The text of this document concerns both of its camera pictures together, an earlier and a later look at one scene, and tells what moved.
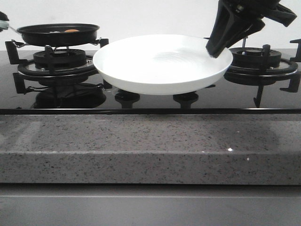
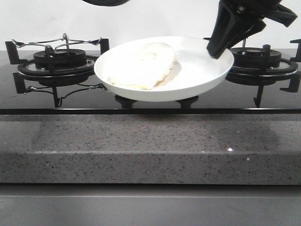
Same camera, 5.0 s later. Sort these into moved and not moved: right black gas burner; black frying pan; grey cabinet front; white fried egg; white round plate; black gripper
Moved: white round plate; white fried egg; black frying pan
Not moved: grey cabinet front; black gripper; right black gas burner
